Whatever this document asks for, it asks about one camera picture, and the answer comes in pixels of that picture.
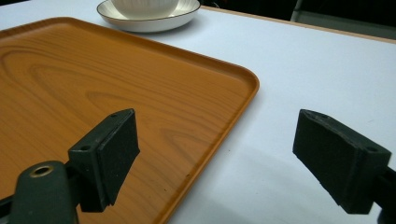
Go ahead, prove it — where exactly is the white dark-rimmed plate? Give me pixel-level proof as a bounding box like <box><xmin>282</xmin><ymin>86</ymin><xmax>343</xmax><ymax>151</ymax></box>
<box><xmin>96</xmin><ymin>0</ymin><xmax>202</xmax><ymax>34</ymax></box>

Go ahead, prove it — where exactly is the wood-grain orange tray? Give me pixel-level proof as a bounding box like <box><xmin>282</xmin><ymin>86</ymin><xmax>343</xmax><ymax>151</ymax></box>
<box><xmin>0</xmin><ymin>17</ymin><xmax>261</xmax><ymax>224</ymax></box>

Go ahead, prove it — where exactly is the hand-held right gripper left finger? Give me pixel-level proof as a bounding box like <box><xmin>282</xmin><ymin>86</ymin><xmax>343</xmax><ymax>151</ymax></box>
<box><xmin>67</xmin><ymin>107</ymin><xmax>141</xmax><ymax>214</ymax></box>

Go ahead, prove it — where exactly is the white ribbed bowl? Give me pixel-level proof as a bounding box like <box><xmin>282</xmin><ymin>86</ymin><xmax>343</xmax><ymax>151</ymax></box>
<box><xmin>110</xmin><ymin>0</ymin><xmax>180</xmax><ymax>21</ymax></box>

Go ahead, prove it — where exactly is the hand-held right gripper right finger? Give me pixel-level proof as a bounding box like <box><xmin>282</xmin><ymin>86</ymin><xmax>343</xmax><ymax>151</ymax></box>
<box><xmin>292</xmin><ymin>108</ymin><xmax>392</xmax><ymax>216</ymax></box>

